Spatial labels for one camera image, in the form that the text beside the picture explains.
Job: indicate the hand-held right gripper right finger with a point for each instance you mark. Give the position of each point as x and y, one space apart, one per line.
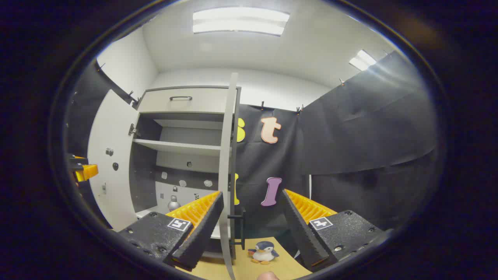
301 233

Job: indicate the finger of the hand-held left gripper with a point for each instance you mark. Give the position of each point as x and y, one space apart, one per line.
88 172

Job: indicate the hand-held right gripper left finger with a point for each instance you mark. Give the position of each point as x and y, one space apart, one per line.
202 233

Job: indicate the silver bottle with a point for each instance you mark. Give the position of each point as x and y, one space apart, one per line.
173 204

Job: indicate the light grey cabinet door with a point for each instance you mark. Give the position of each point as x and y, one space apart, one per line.
113 136
227 155

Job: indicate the grey cabinet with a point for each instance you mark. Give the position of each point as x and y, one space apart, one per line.
144 175

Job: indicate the metal door hinge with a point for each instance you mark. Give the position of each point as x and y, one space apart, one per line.
134 130

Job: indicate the white cabinet shelf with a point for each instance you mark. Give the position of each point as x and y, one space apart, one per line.
179 146

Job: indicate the light grey cabinet drawer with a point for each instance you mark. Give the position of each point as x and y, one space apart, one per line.
155 103

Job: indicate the penguin plush toy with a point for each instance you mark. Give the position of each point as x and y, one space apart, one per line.
263 252

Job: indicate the black backdrop cloth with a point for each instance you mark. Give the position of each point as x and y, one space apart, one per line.
350 136

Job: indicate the small ceiling light panel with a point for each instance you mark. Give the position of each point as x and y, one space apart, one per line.
362 60

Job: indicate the large ceiling light panel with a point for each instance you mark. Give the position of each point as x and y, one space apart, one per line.
241 21

